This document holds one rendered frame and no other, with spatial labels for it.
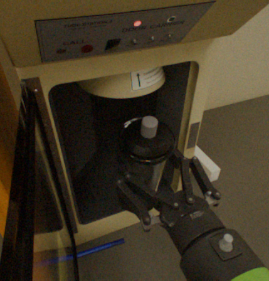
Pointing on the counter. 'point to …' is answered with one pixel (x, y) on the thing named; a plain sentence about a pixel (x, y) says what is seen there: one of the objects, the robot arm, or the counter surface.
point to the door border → (26, 204)
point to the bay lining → (112, 118)
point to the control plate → (115, 31)
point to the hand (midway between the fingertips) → (145, 155)
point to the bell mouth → (125, 83)
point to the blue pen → (100, 248)
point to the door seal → (34, 194)
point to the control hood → (216, 28)
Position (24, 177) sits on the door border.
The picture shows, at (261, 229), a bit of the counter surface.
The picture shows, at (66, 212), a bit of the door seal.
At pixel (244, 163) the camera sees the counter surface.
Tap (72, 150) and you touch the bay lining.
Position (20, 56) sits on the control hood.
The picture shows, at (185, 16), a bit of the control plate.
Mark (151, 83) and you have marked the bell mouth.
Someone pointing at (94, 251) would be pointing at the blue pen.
